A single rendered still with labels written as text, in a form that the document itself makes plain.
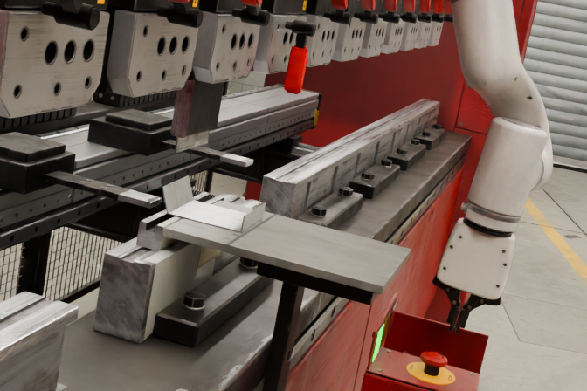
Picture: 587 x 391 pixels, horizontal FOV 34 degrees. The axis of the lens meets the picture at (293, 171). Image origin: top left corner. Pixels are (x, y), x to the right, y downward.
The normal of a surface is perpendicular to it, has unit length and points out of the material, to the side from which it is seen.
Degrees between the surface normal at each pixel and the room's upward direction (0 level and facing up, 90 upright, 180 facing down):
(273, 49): 90
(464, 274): 88
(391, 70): 90
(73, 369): 0
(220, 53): 90
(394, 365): 0
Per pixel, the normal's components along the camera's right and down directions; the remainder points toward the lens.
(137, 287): -0.29, 0.15
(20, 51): 0.94, 0.23
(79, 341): 0.18, -0.96
